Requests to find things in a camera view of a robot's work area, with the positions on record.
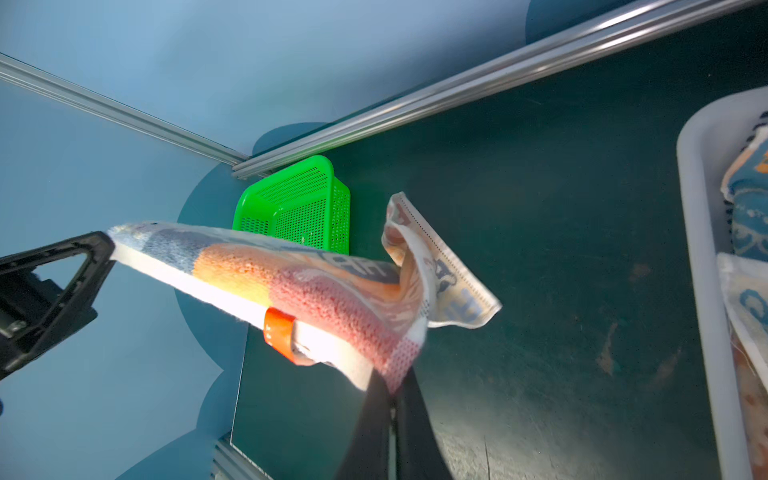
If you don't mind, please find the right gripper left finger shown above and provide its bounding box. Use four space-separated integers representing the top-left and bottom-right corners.
335 371 392 480

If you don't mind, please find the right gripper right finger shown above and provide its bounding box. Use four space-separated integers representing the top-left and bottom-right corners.
394 368 453 480

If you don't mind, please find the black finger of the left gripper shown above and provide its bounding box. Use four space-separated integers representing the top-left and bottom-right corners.
1 231 115 378

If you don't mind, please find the striped rabbit text towel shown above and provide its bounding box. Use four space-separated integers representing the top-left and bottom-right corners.
109 193 501 392

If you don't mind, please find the green plastic basket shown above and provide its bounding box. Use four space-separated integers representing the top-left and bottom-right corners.
232 155 351 255

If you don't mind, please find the grey plastic basket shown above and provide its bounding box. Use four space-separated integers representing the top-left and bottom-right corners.
676 86 767 479

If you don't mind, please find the orange pattern towel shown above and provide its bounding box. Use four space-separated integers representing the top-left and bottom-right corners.
731 334 767 479

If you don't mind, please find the teal owl pattern towel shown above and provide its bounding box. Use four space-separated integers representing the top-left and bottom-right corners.
718 118 767 330

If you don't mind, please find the aluminium left frame post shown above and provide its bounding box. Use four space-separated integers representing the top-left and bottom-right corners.
1 54 247 166

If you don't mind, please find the aluminium rear frame bar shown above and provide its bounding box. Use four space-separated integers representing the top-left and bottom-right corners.
232 0 752 179

